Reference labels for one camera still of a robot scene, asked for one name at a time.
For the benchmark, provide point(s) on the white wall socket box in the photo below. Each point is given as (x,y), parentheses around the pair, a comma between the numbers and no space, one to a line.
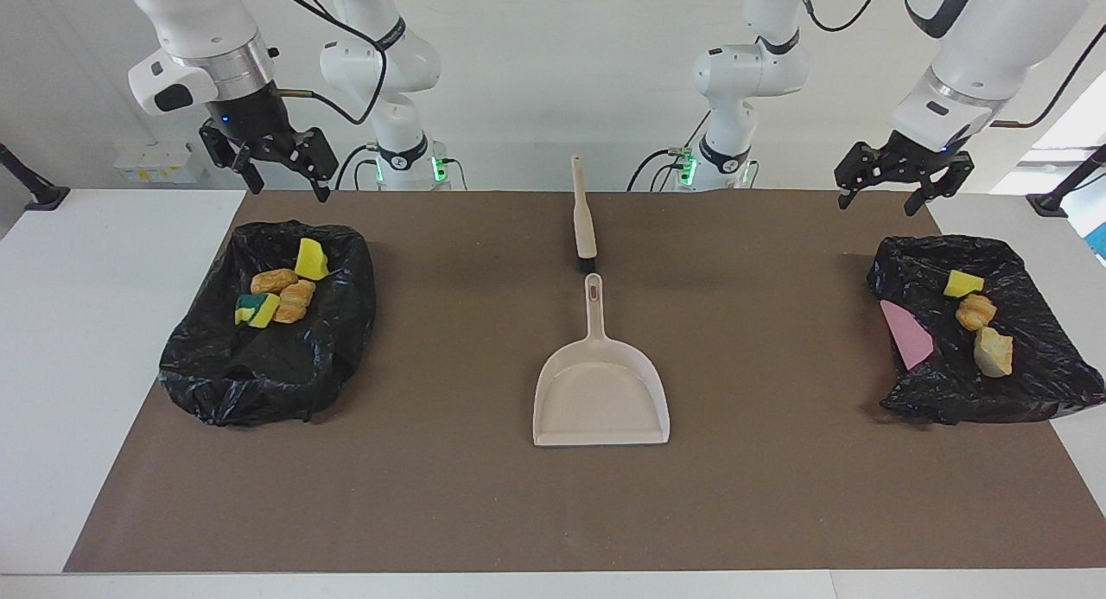
(160,162)

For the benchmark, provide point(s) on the beige plastic dustpan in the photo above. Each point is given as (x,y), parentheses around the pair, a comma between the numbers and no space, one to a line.
(600,396)

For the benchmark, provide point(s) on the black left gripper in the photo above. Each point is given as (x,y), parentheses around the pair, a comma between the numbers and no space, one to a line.
(907,160)

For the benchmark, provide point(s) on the brown table mat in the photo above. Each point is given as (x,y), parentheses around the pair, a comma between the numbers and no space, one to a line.
(553,512)

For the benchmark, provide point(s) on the black bag over pink bin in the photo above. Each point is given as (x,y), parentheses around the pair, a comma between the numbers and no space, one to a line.
(1020,383)

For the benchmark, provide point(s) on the blue plastic item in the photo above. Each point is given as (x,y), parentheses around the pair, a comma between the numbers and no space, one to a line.
(1100,240)

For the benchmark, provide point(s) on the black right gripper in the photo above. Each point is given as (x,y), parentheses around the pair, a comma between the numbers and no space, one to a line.
(259,128)

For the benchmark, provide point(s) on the notched yellow sponge piece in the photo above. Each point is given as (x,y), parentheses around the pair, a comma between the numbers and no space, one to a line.
(311,258)

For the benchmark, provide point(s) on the brown bread bun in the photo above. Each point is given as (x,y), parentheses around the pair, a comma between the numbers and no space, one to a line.
(274,280)

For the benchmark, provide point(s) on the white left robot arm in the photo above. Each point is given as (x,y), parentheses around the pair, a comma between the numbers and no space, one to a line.
(985,54)

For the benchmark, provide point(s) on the yellow sponge with green pad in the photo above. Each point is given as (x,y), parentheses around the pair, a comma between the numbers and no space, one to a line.
(257,309)

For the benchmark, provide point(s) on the pale bread chunk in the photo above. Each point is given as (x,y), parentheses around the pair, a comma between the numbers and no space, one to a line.
(993,352)

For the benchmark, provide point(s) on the striped orange croissant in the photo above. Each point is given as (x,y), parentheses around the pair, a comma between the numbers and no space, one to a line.
(295,301)
(976,311)

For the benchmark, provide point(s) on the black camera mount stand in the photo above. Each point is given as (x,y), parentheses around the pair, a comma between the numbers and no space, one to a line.
(47,197)
(1050,204)

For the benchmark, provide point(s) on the black trash bag bin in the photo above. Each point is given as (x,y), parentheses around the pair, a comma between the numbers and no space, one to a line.
(259,366)

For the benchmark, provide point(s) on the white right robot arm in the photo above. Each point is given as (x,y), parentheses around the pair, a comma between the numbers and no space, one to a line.
(207,28)

